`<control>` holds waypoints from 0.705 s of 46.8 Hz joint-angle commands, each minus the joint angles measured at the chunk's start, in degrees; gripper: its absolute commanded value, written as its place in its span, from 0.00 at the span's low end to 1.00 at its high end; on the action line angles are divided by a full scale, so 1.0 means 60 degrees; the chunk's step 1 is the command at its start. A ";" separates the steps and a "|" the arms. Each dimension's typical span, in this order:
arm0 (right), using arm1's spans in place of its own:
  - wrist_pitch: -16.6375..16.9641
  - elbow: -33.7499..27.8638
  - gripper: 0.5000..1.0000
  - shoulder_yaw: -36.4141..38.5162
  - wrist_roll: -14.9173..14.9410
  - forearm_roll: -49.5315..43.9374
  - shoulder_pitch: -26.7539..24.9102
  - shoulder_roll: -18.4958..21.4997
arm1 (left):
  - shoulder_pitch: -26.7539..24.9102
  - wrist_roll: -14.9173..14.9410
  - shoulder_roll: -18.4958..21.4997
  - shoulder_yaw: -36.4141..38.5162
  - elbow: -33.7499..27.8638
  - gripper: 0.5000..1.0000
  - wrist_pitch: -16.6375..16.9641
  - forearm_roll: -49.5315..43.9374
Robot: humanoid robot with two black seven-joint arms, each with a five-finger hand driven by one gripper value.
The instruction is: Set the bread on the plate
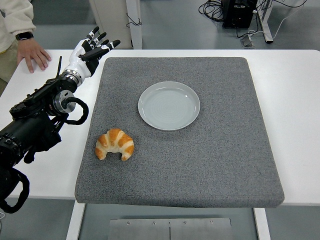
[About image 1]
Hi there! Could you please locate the person's hand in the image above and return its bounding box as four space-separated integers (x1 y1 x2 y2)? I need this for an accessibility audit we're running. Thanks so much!
16 38 52 74

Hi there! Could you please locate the white desk leg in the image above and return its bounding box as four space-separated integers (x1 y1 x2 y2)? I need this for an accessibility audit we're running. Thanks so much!
257 0 274 45

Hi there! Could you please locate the grey floor box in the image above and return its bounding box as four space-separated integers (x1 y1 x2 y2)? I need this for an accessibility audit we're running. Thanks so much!
240 34 256 48

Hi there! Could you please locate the black cable bundle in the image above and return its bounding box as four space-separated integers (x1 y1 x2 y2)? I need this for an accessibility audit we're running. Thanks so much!
198 0 226 24

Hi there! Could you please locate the black wrist watch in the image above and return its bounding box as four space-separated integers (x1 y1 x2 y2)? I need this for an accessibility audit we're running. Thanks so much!
15 31 35 42

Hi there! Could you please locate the golden brown croissant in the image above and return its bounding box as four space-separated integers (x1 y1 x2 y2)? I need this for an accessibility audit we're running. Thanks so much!
95 128 135 161

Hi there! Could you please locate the person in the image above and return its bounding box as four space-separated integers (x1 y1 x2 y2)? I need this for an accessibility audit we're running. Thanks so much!
0 0 37 97

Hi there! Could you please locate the white floor cable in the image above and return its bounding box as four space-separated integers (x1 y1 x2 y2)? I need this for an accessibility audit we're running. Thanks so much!
246 0 308 41

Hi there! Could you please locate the thin black hanging cable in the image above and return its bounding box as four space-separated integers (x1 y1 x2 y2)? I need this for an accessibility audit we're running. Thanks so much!
125 12 143 28

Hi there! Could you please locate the white table leg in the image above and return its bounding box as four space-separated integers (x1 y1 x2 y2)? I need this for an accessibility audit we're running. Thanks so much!
65 201 86 240
253 207 272 240

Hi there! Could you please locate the black computer case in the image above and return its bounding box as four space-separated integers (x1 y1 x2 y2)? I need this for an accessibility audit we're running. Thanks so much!
222 0 258 29

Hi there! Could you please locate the grey felt mat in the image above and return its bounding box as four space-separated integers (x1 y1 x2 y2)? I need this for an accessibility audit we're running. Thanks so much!
74 57 285 209

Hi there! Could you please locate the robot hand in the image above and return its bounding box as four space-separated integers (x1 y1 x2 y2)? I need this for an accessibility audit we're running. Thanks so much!
62 25 121 79

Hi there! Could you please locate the pale grey round plate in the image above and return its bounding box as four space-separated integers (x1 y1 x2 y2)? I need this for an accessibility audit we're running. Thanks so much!
137 81 201 132

